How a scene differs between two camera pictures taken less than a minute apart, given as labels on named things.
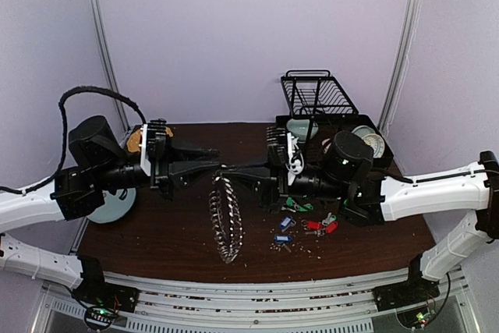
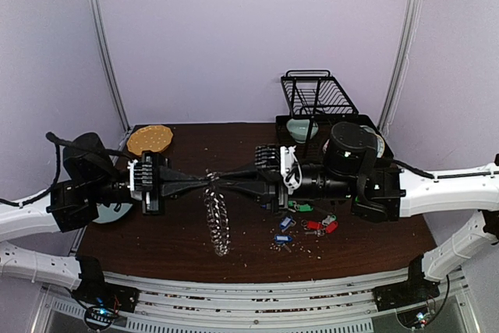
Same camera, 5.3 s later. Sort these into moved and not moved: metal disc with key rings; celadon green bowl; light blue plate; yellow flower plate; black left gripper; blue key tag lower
Moved: metal disc with key rings; black left gripper
Not moved: yellow flower plate; blue key tag lower; celadon green bowl; light blue plate
